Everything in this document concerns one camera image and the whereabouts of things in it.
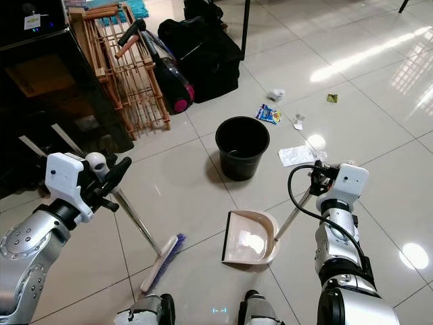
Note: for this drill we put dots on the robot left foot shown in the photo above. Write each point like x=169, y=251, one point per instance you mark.
x=145, y=311

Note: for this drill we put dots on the small white scrap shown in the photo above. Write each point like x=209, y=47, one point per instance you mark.
x=298, y=123

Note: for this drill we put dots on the black plastic bucket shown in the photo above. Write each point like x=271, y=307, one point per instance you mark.
x=242, y=159

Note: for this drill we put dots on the black appliance with label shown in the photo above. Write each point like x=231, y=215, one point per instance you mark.
x=27, y=27

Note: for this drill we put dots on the small green wrapper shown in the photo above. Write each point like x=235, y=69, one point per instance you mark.
x=332, y=98

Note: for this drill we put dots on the large black bag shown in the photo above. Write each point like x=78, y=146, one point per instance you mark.
x=206, y=57

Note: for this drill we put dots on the black magenta vacuum cleaner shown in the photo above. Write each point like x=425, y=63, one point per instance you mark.
x=174, y=84

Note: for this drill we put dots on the clear white plastic packaging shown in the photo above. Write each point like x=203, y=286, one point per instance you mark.
x=296, y=156

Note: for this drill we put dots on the pink broom purple bristles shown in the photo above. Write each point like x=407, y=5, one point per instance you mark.
x=164, y=263

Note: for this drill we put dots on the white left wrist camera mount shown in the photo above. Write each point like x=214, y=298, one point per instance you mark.
x=64, y=177

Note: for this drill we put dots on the blue snack wrapper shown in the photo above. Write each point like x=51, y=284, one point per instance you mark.
x=269, y=114

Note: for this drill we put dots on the brown wooden rack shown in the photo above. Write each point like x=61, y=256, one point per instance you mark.
x=132, y=88

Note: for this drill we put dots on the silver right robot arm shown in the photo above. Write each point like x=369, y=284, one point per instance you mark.
x=338, y=250

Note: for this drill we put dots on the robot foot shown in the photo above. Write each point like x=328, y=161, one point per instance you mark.
x=145, y=311
x=260, y=311

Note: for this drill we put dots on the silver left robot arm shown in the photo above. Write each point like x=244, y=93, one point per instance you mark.
x=34, y=257

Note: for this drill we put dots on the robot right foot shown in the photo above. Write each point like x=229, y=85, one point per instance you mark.
x=260, y=311

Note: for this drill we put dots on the grey metal bar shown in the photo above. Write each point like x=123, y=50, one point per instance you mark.
x=67, y=139
x=34, y=149

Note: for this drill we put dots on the teal floor mat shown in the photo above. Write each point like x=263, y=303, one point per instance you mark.
x=134, y=10

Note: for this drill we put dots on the small black bag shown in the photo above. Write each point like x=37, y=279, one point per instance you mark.
x=201, y=7

